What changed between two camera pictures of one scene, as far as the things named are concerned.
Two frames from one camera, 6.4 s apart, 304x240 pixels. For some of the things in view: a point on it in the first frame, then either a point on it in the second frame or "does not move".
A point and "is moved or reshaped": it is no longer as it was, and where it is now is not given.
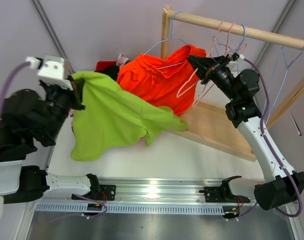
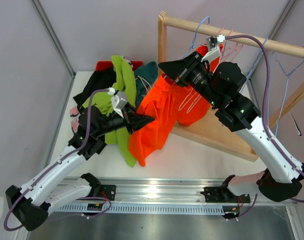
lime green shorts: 114,115 → 124,82
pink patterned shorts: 121,60 → 74,114
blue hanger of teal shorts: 287,67 → 289,76
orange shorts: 168,80 → 169,103
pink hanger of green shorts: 183,93 is moved or reshaped
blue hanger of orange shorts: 170,37 → 194,40
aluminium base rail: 143,195 does not move
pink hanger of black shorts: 195,104 → 230,53
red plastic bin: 102,65 does not move
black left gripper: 75,95 → 135,121
